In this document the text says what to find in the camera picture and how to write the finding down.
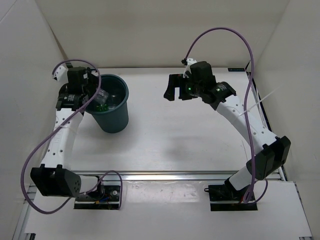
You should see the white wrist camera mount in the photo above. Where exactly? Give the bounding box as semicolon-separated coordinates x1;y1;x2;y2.
181;58;198;79
52;64;68;83

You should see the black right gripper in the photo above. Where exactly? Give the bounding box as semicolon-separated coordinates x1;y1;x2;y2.
164;74;204;102

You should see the white zip tie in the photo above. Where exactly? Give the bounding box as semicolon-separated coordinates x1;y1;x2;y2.
239;83;284;116

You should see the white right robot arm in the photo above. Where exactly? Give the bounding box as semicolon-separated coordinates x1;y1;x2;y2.
163;58;291;200

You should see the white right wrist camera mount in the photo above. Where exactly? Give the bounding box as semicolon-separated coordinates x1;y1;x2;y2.
181;58;198;79

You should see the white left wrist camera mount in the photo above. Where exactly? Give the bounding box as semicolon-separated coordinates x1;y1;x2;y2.
52;64;68;83

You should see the green plastic bottle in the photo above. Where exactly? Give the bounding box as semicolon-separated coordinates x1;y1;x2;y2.
95;104;109;112

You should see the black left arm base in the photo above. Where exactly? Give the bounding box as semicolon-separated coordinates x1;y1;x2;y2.
73;176;123;211

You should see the dark green plastic bin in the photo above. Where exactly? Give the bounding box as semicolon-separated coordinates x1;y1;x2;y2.
85;74;129;134

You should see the clear crushed plastic bottle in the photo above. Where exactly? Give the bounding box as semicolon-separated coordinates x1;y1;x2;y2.
93;89;109;106

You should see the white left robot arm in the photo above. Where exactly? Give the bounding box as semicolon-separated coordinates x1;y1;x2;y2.
30;66;129;198

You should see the aluminium table edge rail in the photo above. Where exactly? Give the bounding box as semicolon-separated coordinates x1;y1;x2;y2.
72;171;285;181

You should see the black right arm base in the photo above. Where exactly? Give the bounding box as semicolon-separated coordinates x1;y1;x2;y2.
204;184;258;212

